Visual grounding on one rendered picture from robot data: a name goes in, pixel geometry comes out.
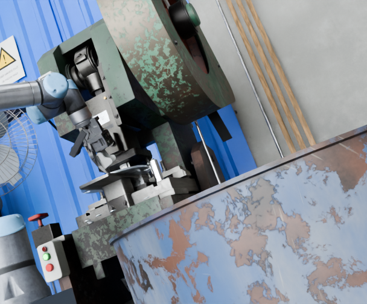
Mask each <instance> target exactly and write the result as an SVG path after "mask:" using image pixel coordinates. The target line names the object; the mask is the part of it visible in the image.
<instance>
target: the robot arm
mask: <svg viewBox="0 0 367 304"><path fill-rule="evenodd" d="M24 107H26V110H27V114H28V116H29V118H30V119H31V120H32V121H33V122H34V123H35V124H37V125H39V124H42V123H44V122H48V121H49V120H50V119H53V118H54V117H56V116H58V115H60V114H62V113H64V112H66V113H67V114H68V115H69V118H70V120H71V122H72V123H73V125H76V126H75V127H76V129H79V128H82V130H81V131H80V133H79V135H78V137H77V139H76V141H75V143H74V145H73V147H71V151H70V153H69V155H70V156H72V157H75V156H77V155H79V154H80V152H81V149H82V147H83V145H84V146H85V149H86V151H87V152H88V155H89V157H90V158H91V160H92V161H93V163H94V164H96V166H97V167H99V169H101V170H102V171H103V172H105V173H110V169H109V165H111V164H112V163H113V161H114V160H115V159H116V157H115V155H113V154H108V153H107V151H106V150H104V149H105V148H107V147H108V146H110V145H111V144H112V143H113V142H114V140H113V139H112V137H111V135H110V133H109V131H108V129H105V128H102V126H101V124H100V122H99V121H98V120H99V117H98V116H96V117H94V118H93V117H92V113H91V112H90V110H89V108H88V106H87V105H86V103H85V101H84V99H83V97H82V95H81V94H80V92H79V89H78V88H77V86H76V85H75V83H74V82H73V81H72V80H67V79H66V77H65V76H63V75H62V74H60V73H56V72H52V73H50V74H48V75H47V76H46V77H45V78H44V79H43V80H36V81H26V82H20V83H10V84H0V111H5V110H12V109H20V108H24ZM50 295H52V293H51V289H50V287H49V285H47V284H46V282H45V280H44V278H43V277H42V275H41V273H40V272H39V270H38V269H37V267H36V262H35V260H34V255H33V251H32V248H31V244H30V240H29V237H28V233H27V229H26V223H25V222H24V219H23V217H22V215H20V214H13V215H7V216H4V217H0V304H29V303H32V302H35V301H37V300H40V299H42V298H45V297H48V296H50Z"/></svg>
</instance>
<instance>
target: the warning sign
mask: <svg viewBox="0 0 367 304"><path fill-rule="evenodd" d="M24 76H25V73H24V69H23V67H22V63H21V59H20V57H19V53H18V49H17V46H16V43H15V40H14V36H13V35H12V36H11V37H9V38H8V39H6V40H5V41H3V42H1V43H0V84H10V83H14V82H15V81H17V80H18V79H20V78H22V77H24Z"/></svg>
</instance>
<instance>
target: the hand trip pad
mask: <svg viewBox="0 0 367 304"><path fill-rule="evenodd" d="M48 216H49V215H48V213H42V214H36V215H33V216H32V217H29V218H28V220H29V221H37V222H38V225H39V226H41V225H43V224H42V219H44V218H46V217H48Z"/></svg>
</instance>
